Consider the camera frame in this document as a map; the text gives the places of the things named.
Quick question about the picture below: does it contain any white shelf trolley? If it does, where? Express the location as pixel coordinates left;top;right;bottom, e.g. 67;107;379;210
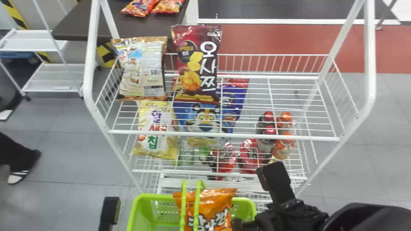
0;0;86;97

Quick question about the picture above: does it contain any orange snack packet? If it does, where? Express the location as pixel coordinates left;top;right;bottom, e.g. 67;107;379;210
173;188;237;231
151;0;186;14

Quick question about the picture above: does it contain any dark red snack packet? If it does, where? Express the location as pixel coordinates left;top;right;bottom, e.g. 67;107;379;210
171;25;223;105

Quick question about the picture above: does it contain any white wire rack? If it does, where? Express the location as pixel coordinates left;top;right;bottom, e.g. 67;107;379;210
83;0;376;213

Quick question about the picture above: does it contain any orange bottle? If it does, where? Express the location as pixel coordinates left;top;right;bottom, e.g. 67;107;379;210
276;111;293;134
272;132;295;160

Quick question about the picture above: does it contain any person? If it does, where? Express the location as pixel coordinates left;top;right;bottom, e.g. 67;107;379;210
0;92;42;185

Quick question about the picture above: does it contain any green bottle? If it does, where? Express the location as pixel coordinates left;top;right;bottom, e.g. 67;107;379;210
198;147;213;165
174;149;197;166

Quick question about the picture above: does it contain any yellow snack packet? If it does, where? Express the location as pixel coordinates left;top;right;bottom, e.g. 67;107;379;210
132;100;179;160

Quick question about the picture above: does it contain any dark side table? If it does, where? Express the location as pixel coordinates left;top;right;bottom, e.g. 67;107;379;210
52;0;190;42

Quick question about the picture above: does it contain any striped post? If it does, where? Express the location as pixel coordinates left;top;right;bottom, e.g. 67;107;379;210
96;43;117;68

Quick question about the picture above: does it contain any green basket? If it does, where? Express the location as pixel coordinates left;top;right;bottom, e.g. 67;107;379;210
126;179;257;231

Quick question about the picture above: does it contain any dark bottle with red cap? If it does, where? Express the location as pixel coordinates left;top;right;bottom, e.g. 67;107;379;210
258;125;277;155
257;111;275;134

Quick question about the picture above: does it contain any beige snack packet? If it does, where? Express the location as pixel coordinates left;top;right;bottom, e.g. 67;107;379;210
111;36;168;101

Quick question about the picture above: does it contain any blue cereal bag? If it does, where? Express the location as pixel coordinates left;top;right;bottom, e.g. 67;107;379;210
173;77;249;150

